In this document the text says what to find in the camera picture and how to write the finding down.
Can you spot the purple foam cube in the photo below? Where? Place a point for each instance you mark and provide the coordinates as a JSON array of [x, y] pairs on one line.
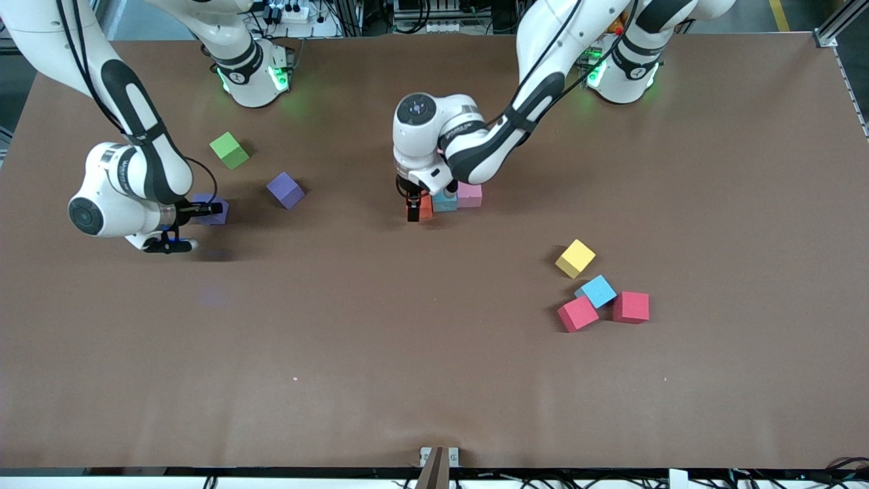
[[285, 190], [216, 219]]

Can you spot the orange foam cube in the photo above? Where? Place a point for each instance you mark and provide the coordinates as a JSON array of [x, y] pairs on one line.
[[426, 207]]

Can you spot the teal foam cube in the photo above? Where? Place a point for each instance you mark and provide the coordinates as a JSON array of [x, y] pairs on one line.
[[445, 202]]

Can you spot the pink foam cube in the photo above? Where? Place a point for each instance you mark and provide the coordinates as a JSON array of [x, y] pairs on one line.
[[470, 195]]

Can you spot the yellow foam cube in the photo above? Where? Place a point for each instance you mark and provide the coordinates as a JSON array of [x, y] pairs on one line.
[[576, 258]]

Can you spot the light blue foam cube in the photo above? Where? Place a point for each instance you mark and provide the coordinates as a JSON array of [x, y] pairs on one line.
[[597, 291]]

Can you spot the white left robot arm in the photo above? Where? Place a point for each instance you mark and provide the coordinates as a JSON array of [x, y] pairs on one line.
[[557, 34]]

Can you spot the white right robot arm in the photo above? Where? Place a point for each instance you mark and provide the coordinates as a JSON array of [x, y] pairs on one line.
[[237, 61]]

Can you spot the green foam cube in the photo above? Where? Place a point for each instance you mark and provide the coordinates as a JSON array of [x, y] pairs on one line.
[[229, 150]]

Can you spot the white power strip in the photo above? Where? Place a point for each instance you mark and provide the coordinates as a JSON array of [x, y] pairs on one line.
[[442, 27], [293, 12]]

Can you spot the red foam cube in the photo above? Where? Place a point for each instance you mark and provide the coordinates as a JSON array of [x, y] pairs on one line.
[[578, 313], [631, 307]]

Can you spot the metal bracket with brown post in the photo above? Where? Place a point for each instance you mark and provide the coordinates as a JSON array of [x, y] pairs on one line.
[[439, 465]]

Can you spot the aluminium table edge rail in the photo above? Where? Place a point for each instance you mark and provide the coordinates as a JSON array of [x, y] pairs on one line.
[[852, 88]]

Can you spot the aluminium frame profile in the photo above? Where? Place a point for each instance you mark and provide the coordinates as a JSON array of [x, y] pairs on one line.
[[838, 24]]

